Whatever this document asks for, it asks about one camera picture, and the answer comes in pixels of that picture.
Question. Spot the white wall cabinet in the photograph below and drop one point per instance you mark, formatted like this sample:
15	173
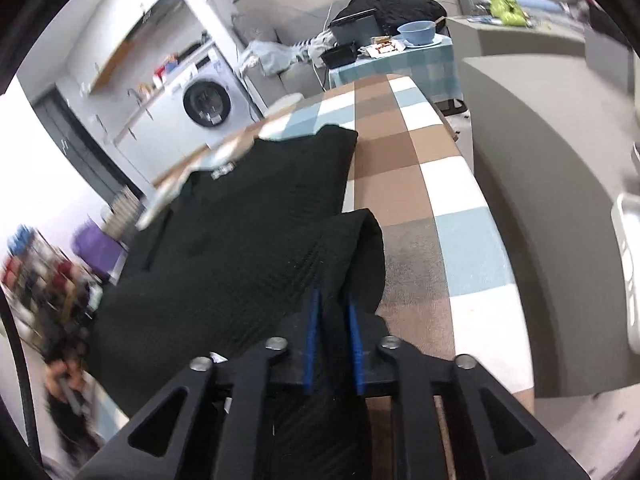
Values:
140	35

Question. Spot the checkered ironing board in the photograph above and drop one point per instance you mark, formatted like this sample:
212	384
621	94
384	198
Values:
450	210

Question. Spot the stack of grey baskets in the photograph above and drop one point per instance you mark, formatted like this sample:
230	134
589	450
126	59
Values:
122	212

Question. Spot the grey sofa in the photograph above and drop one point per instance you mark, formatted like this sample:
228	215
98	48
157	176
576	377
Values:
295	15

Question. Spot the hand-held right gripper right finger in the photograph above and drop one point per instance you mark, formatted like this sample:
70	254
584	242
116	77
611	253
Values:
355	350

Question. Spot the white kitchen counter cabinet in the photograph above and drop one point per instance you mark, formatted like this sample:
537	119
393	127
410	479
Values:
150	125

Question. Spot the light blue clothing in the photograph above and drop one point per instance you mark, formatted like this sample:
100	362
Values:
270	57

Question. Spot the green cloth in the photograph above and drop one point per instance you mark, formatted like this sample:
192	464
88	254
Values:
507	10

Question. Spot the plate of snacks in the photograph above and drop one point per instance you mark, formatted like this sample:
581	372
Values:
384	47

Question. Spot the cluttered storage rack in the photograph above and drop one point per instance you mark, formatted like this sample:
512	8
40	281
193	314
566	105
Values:
30	280

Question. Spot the small black tray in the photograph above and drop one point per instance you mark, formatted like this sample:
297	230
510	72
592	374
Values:
340	55

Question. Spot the blue bowl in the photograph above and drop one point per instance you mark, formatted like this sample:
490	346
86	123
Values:
416	34

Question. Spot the grey upholstered ottoman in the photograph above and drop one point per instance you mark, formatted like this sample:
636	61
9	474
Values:
540	200

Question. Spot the small checkered cloth table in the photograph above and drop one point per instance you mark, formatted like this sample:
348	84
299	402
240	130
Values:
425	67

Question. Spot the white plastic basket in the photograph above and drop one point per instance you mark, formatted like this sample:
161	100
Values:
627	260

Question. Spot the black jacket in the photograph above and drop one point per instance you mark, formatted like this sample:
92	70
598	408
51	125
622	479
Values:
400	7

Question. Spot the dark grey door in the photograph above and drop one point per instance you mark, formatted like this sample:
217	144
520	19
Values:
85	145

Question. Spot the white washing machine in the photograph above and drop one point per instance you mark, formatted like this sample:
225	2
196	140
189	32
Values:
205	102

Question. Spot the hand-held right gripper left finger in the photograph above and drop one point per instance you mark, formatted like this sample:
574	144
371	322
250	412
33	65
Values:
314	340

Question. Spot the person's left hand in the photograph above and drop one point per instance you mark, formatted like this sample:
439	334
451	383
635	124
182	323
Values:
62	385

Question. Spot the black knit garment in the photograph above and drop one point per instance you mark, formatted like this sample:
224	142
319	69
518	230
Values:
250	220

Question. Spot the purple bag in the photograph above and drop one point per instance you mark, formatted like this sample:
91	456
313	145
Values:
97	252

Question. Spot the black plastic crate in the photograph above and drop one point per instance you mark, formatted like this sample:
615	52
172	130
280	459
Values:
357	27

